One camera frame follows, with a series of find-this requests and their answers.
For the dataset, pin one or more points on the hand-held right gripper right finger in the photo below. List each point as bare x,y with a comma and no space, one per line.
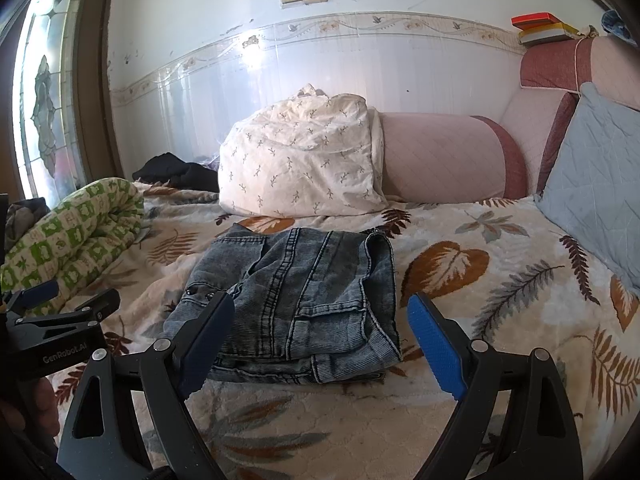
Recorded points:
435,345

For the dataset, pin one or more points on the grey-blue denim pants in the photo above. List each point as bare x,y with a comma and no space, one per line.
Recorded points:
300,290

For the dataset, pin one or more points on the light blue quilted pillow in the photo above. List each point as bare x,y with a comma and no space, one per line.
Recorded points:
595,180

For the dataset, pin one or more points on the pink bolster cushion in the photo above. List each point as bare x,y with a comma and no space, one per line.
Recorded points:
435,155

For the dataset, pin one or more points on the white floral pillow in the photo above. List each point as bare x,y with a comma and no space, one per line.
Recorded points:
300,160

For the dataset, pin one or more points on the person's left hand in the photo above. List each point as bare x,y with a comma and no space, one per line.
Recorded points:
32,407

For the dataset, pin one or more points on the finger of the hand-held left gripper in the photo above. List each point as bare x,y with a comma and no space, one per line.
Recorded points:
105,302
37,294

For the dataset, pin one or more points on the leaf printed fleece blanket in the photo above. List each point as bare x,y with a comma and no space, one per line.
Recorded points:
500,360

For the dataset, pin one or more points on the pink and maroon headboard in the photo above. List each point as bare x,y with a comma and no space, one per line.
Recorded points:
550,65

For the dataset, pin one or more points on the grey clothing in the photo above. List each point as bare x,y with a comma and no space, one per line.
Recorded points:
25,220

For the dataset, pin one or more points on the black clothing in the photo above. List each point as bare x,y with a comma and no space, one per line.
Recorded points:
175,170

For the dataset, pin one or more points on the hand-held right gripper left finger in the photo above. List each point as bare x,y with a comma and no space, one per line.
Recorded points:
205,340

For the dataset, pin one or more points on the white and yellow box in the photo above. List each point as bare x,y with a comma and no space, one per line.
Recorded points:
547,34

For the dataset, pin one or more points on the green checked quilt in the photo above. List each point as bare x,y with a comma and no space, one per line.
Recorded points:
75,230

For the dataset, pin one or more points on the blue patterned cloth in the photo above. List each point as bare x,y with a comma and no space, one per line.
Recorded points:
614,24

